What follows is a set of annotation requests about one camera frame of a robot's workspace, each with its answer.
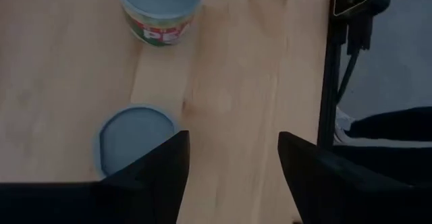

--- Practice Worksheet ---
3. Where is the person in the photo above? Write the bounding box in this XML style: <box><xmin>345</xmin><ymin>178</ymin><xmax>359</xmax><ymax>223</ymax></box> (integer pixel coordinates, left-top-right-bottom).
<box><xmin>333</xmin><ymin>105</ymin><xmax>432</xmax><ymax>144</ymax></box>

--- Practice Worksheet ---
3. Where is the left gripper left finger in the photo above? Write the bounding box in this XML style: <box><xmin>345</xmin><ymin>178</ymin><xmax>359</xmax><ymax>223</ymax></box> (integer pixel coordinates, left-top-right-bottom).
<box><xmin>99</xmin><ymin>130</ymin><xmax>190</xmax><ymax>224</ymax></box>

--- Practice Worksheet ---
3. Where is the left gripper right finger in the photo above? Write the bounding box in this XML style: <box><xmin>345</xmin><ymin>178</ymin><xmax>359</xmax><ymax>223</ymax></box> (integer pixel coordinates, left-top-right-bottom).
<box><xmin>277</xmin><ymin>131</ymin><xmax>414</xmax><ymax>224</ymax></box>

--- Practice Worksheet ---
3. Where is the black camera cable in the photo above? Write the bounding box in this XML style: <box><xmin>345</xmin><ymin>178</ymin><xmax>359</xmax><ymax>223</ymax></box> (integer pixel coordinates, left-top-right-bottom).
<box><xmin>336</xmin><ymin>47</ymin><xmax>360</xmax><ymax>105</ymax></box>

